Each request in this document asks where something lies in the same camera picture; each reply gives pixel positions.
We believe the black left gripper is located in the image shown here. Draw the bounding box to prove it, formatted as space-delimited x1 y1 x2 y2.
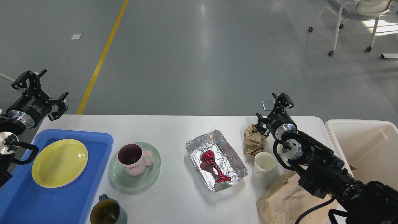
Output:
6 69 69 128

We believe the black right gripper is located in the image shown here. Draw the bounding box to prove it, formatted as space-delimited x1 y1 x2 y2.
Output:
256 92 298 140

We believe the pink mug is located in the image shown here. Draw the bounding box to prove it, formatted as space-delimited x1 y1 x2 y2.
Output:
117 143 155 176

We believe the dark teal mug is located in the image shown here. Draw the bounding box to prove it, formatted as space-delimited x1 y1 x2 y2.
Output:
90 194 128 224

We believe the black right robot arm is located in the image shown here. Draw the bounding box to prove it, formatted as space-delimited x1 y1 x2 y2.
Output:
255 93 398 224

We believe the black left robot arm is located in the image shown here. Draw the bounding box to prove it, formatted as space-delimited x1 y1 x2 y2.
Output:
0 69 68 186

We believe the grey floor plate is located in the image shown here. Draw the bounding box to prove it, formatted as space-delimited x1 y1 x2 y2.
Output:
262 100 294 111

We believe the crumpled brown paper ball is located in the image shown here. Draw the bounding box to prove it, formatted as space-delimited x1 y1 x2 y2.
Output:
243 124 268 156

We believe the white paper cup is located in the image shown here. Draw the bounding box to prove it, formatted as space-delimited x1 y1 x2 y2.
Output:
252 152 277 178

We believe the yellow plate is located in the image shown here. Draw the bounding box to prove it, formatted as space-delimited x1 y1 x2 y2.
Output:
31 139 89 188

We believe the aluminium foil tray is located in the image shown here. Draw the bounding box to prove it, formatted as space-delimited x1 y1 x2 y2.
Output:
185 130 248 192

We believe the red crumpled wrapper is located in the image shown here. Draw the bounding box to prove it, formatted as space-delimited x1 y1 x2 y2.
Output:
200 149 231 183

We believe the flat brown paper bag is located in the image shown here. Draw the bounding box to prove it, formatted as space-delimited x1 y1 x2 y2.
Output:
257 164 358 224

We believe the white plastic bin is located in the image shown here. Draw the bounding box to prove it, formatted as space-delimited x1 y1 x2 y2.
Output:
325 119 398 189

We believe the light green plate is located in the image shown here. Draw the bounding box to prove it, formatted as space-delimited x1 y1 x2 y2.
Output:
108 142 161 192

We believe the white bar on floor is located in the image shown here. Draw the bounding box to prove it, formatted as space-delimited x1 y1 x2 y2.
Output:
381 53 398 59

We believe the white office chair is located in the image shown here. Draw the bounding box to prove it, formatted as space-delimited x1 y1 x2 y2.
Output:
308 0 392 57

